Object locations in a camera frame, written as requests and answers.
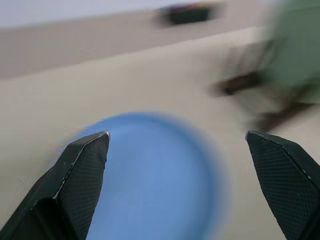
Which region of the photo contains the green plastic plate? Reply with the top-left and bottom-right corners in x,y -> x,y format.
259,0 -> 320,106

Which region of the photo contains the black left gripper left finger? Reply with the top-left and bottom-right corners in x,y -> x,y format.
0,131 -> 111,240

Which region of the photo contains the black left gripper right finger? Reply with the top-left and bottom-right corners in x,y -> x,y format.
246,129 -> 320,240

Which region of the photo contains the black button box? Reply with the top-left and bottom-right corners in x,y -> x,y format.
158,2 -> 217,26

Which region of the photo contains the brown wooden dish rack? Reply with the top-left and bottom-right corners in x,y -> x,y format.
213,71 -> 320,132

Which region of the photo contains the blue plastic plate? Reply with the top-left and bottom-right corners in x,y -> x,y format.
72,111 -> 221,240

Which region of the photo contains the cream table cover sheet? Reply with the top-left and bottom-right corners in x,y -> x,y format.
0,24 -> 320,240

